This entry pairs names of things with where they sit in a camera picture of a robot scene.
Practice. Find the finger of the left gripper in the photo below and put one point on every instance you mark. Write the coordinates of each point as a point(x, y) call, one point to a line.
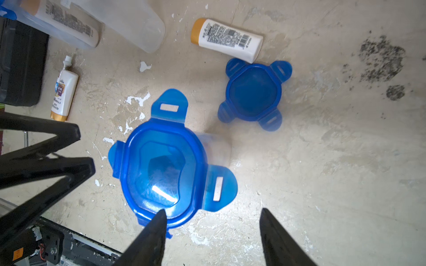
point(57, 135)
point(72, 171)

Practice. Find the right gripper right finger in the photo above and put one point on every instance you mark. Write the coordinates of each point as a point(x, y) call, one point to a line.
point(280, 249)

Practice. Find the blue lid behind cup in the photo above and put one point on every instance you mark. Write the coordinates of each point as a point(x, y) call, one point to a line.
point(254, 92)

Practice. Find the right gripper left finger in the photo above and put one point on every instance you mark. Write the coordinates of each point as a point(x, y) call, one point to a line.
point(148, 248)

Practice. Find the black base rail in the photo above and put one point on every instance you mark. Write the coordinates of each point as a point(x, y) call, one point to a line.
point(47, 243)

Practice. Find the toothpaste tube left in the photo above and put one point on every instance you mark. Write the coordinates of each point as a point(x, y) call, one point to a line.
point(66, 64)

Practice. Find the white bottle purple label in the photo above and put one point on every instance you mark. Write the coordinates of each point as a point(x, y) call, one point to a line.
point(64, 93)

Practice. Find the black rubber mat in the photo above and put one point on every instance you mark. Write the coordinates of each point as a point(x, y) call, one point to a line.
point(23, 53)

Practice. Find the blue lid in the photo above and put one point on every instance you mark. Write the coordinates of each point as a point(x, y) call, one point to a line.
point(254, 92)
point(163, 165)

